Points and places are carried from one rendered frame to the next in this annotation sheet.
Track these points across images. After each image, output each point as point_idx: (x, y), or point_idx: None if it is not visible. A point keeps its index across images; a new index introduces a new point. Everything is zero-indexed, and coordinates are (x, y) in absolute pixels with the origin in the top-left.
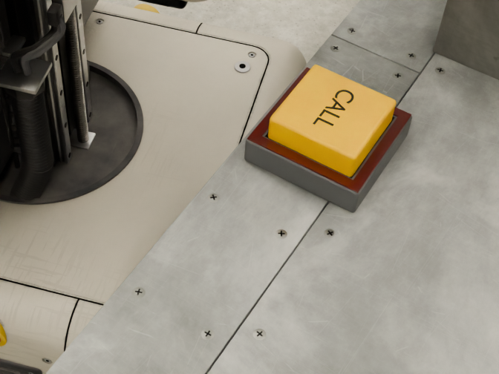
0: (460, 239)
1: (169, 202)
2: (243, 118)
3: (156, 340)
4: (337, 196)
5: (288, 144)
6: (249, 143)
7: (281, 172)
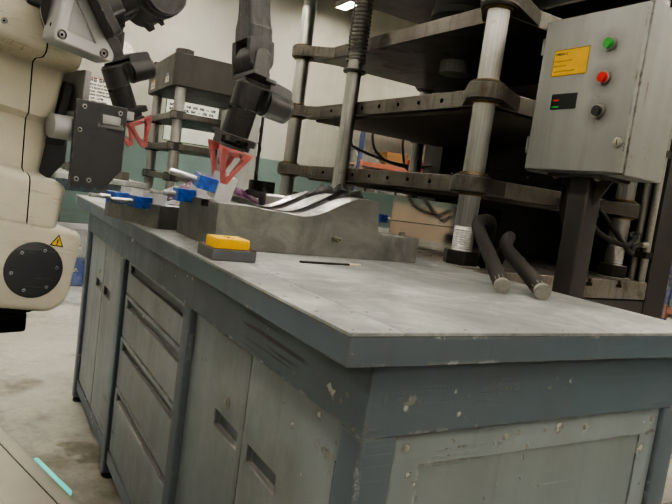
0: (283, 263)
1: (7, 493)
2: (4, 451)
3: (259, 276)
4: (249, 257)
5: (225, 247)
6: (214, 249)
7: (227, 257)
